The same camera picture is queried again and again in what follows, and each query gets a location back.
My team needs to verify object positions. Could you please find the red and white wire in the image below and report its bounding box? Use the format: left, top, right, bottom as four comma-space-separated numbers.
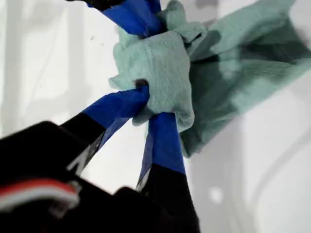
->
0, 178, 81, 216

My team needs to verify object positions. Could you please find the pale green T-shirt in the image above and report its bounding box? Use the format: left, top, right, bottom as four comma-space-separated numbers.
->
108, 0, 311, 158

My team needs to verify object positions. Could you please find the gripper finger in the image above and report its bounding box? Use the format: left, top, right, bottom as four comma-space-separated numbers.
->
59, 79, 150, 176
136, 0, 169, 36
135, 112, 199, 212
65, 0, 157, 39

